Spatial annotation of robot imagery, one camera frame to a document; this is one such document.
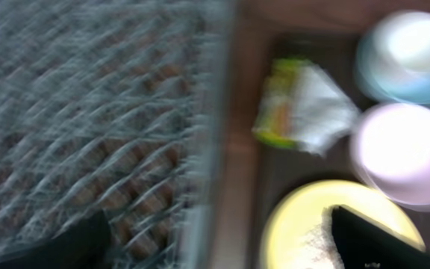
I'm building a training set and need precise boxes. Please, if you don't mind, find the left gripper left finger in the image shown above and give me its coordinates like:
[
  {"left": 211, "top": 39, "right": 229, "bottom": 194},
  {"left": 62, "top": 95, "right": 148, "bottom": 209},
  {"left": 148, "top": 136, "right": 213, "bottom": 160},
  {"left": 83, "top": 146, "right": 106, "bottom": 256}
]
[{"left": 0, "top": 211, "right": 111, "bottom": 269}]

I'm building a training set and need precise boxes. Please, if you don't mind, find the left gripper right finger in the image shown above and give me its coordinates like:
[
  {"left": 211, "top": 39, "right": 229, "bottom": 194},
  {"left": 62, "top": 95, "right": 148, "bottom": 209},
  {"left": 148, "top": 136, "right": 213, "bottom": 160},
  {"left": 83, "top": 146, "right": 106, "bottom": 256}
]
[{"left": 331, "top": 206, "right": 430, "bottom": 269}]

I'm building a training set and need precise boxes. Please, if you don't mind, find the white tissue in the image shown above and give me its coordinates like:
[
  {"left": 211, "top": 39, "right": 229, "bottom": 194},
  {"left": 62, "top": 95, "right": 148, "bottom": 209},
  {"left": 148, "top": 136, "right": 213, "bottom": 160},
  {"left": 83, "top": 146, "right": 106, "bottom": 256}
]
[{"left": 290, "top": 64, "right": 361, "bottom": 155}]

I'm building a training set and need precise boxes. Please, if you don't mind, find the green yellow snack wrapper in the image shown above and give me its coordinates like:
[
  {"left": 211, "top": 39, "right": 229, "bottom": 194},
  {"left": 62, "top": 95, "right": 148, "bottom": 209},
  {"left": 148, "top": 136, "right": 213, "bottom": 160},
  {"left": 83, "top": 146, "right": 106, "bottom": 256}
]
[{"left": 252, "top": 58, "right": 306, "bottom": 149}]

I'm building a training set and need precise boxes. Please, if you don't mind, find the light blue bowl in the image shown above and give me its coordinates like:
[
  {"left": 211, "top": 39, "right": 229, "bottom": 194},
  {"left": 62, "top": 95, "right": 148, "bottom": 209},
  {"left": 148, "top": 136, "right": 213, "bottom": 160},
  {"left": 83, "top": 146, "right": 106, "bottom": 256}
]
[{"left": 354, "top": 23, "right": 430, "bottom": 108}]

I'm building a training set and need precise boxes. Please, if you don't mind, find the yellow plate with food scraps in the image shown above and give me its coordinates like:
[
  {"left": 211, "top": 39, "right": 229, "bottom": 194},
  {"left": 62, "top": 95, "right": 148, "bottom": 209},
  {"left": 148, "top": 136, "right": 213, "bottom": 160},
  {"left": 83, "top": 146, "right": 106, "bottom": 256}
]
[{"left": 259, "top": 179, "right": 426, "bottom": 269}]

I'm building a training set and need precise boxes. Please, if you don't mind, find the dark brown serving tray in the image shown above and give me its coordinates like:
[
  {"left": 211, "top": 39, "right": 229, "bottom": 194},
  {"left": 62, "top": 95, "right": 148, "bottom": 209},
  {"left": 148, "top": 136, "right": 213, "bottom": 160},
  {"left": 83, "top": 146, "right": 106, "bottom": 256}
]
[{"left": 208, "top": 19, "right": 372, "bottom": 269}]

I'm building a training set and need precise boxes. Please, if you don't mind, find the grey plastic dish rack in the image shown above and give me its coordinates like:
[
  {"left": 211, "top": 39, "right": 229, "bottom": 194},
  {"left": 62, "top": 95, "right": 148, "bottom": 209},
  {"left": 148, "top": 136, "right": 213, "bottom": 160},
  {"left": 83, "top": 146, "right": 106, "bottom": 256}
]
[{"left": 0, "top": 0, "right": 236, "bottom": 268}]

